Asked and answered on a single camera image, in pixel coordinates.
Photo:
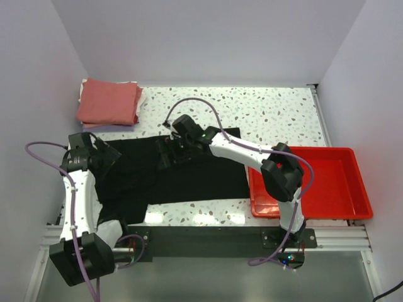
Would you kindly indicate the folded white t-shirt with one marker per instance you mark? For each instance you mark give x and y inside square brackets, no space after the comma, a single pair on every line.
[81,89]

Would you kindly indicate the folded lavender t-shirt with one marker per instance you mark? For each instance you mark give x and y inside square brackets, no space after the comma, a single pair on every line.
[107,128]

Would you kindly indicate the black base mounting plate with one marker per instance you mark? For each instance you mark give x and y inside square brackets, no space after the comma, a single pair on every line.
[202,242]

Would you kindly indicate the red plastic bin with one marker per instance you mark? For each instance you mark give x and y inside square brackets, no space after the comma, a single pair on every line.
[337,192]

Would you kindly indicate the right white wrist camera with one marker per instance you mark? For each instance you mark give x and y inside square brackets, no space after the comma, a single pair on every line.
[173,134]

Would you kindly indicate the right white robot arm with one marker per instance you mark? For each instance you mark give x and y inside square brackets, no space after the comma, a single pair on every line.
[280,169]

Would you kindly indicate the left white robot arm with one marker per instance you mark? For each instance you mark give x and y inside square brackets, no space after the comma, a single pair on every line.
[86,241]

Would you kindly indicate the black t-shirt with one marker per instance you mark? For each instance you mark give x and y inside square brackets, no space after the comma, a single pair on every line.
[135,182]

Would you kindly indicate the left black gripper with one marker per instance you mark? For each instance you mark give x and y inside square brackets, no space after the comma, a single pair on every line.
[109,156]

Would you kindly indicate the folded pink t-shirt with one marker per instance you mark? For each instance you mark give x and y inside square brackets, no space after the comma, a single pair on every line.
[109,103]

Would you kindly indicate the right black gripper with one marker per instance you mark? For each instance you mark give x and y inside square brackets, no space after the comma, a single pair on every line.
[167,144]

